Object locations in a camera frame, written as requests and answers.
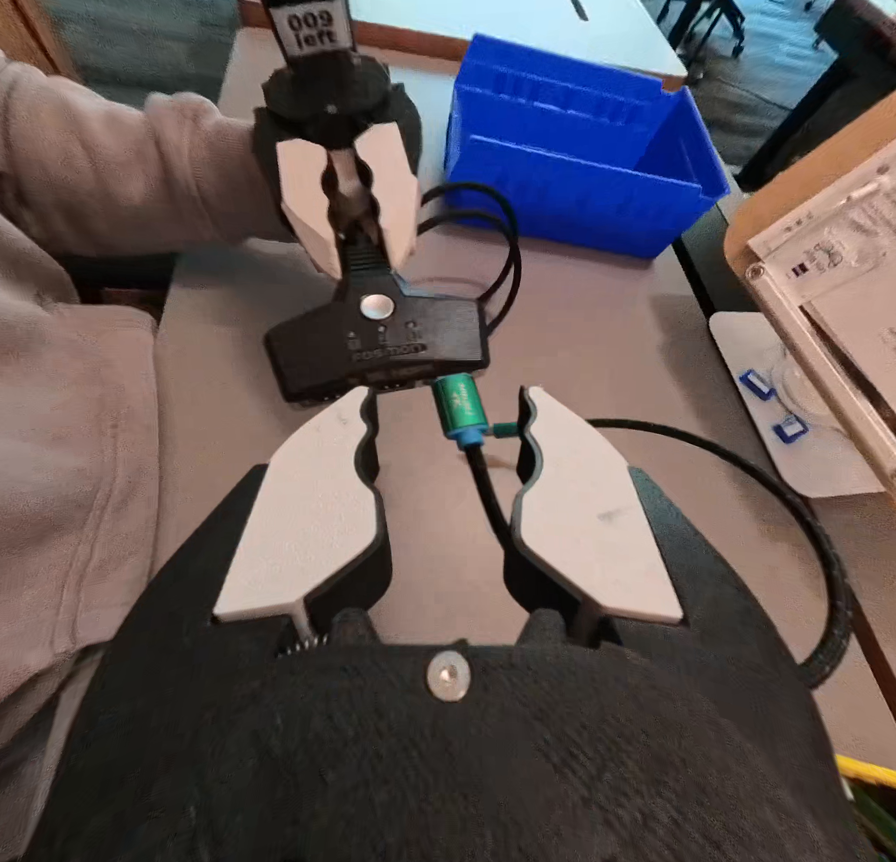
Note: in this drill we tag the wooden board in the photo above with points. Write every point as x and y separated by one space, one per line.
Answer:
770 204

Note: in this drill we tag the blue memory card case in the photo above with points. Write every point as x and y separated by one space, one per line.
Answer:
789 429

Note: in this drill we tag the white laminated sheet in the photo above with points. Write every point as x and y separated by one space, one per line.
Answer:
826 470

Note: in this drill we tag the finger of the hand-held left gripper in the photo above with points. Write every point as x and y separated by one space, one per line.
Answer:
392 190
301 197

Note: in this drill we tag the blue plastic bin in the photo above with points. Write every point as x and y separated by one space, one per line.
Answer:
560 197

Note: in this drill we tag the framed instruction sheet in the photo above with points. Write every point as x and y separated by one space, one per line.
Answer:
854 302

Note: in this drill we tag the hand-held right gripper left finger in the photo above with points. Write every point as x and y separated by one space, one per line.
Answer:
308 526

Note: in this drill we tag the clear round disc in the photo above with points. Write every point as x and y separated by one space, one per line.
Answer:
805 386

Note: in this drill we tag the person's grey hoodie torso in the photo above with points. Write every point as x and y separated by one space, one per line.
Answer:
63 456

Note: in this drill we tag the black office chair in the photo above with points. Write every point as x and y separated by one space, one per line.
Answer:
721 8

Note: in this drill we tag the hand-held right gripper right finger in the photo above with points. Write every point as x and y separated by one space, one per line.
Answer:
595 526

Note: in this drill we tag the white table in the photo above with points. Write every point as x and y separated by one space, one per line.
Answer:
490 1

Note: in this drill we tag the person's left forearm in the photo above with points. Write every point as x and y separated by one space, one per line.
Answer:
105 176

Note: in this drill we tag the black usb hub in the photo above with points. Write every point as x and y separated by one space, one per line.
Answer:
420 337

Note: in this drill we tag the yellow plastic bin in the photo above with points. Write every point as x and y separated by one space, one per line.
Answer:
871 771

